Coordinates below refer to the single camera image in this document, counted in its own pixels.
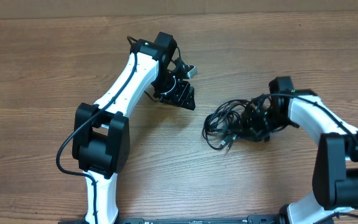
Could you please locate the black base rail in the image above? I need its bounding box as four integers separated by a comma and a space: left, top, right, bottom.
57, 214, 335, 224

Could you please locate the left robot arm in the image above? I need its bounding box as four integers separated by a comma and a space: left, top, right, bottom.
72, 32, 197, 223

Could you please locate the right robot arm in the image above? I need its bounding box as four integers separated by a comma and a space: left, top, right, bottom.
240, 77, 358, 223

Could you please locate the black cable one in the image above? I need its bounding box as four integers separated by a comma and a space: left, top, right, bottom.
201, 98, 251, 138

